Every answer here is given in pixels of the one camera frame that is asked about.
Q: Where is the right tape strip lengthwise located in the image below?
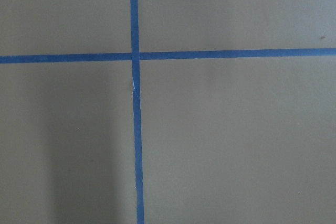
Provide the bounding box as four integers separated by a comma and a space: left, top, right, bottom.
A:
130, 0, 145, 223

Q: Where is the right tape strip crosswise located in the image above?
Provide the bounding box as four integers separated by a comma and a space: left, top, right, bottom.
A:
1, 48, 335, 64

